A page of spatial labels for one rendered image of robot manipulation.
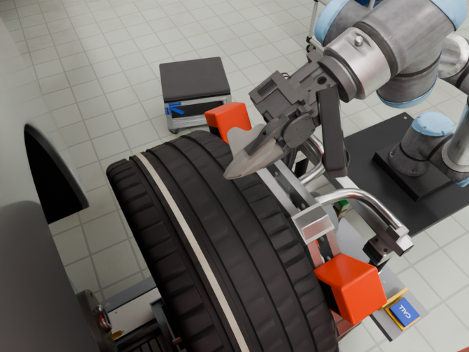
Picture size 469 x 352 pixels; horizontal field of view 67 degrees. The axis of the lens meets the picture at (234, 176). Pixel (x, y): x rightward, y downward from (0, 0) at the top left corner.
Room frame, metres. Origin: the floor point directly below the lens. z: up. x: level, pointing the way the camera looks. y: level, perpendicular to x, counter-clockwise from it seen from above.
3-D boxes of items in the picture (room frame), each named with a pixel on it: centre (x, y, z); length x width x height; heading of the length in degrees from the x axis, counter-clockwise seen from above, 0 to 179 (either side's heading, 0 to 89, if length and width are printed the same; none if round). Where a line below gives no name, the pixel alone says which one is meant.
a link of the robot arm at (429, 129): (1.09, -0.85, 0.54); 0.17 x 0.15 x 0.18; 33
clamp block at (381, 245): (0.37, -0.35, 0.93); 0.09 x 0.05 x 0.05; 120
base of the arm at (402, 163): (1.10, -0.84, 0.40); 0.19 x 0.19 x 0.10
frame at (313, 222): (0.41, -0.09, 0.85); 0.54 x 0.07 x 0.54; 30
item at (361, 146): (1.10, -0.84, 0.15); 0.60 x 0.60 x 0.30; 28
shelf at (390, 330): (0.50, -0.47, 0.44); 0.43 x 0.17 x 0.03; 30
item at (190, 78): (1.77, 0.25, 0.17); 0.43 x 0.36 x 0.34; 102
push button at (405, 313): (0.35, -0.56, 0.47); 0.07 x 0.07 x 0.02; 30
